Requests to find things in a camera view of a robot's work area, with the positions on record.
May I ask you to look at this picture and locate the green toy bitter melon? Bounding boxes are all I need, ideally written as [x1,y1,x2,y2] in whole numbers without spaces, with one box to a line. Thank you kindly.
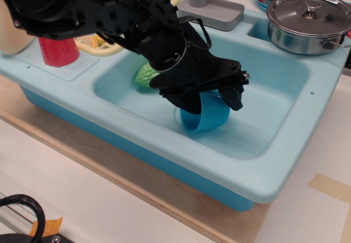
[134,62,160,88]

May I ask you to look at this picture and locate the black braided cable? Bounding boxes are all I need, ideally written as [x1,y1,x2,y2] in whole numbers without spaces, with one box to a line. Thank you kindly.
[0,194,46,241]

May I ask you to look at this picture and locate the blue plastic cup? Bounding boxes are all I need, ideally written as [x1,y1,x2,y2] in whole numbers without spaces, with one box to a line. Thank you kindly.
[179,90,230,133]

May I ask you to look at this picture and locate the grey toy faucet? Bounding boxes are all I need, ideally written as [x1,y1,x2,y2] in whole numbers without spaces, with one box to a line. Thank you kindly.
[177,0,245,31]

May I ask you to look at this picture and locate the yellow dish rack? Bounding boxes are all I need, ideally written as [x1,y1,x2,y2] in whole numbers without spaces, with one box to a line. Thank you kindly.
[75,0,181,56]

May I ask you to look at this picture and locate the orange tape piece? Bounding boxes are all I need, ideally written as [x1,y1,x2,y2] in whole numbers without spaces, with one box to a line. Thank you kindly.
[29,217,63,237]

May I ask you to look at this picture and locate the light blue toy sink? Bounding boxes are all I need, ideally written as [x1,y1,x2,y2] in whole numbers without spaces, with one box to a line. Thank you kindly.
[1,10,349,211]

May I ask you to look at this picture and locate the red plastic cup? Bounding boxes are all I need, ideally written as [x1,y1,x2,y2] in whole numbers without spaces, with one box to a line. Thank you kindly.
[38,37,80,67]

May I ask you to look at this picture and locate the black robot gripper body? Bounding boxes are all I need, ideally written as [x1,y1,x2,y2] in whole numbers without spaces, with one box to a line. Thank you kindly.
[150,22,249,96]

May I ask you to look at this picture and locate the cream plastic jug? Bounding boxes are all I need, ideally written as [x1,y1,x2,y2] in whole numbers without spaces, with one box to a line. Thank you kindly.
[1,0,35,55]

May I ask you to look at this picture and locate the beige masking tape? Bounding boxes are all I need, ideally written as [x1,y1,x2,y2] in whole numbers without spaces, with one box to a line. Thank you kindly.
[308,173,350,203]

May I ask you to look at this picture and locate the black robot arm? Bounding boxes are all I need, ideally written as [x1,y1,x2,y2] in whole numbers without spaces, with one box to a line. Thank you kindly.
[4,0,249,114]

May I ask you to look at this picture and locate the steel pot with lid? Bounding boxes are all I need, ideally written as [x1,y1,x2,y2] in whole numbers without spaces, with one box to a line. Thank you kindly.
[264,0,350,55]

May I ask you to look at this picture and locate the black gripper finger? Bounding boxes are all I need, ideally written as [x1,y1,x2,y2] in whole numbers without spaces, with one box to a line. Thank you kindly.
[163,93,202,115]
[218,86,244,110]

